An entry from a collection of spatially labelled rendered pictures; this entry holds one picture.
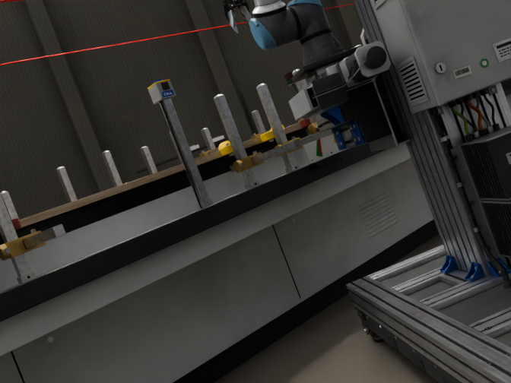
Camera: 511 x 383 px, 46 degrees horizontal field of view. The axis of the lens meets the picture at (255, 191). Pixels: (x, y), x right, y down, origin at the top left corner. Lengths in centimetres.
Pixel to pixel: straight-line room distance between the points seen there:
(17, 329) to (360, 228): 187
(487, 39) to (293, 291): 158
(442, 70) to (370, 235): 176
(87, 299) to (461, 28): 143
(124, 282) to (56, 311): 25
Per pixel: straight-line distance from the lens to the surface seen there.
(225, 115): 252
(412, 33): 167
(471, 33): 171
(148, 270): 222
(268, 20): 209
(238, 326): 266
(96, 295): 213
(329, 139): 287
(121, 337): 239
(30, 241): 198
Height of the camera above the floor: 79
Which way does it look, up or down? 3 degrees down
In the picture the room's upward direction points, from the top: 21 degrees counter-clockwise
